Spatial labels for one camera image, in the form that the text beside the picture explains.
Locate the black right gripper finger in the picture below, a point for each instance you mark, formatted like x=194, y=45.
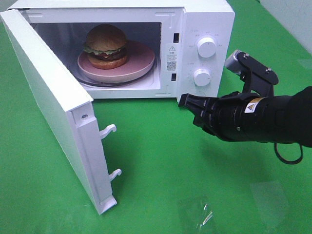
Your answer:
x=197, y=121
x=196, y=104

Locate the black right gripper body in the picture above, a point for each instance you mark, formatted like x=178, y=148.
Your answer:
x=243, y=116

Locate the round microwave door button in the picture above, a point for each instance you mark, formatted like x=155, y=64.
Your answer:
x=200, y=93

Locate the white microwave knob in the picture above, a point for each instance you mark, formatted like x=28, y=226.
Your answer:
x=206, y=47
x=202, y=77

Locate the pink plate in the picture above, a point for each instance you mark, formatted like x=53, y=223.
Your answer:
x=140, y=59

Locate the burger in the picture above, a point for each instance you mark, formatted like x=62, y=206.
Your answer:
x=105, y=47

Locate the white microwave door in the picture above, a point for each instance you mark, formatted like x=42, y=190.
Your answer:
x=67, y=108

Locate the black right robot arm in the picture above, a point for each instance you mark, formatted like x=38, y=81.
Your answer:
x=293, y=118

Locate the white microwave oven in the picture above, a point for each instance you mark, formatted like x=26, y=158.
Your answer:
x=171, y=28

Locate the glass microwave turntable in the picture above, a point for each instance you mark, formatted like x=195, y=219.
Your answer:
x=148, y=79

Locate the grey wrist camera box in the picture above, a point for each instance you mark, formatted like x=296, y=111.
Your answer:
x=241, y=62

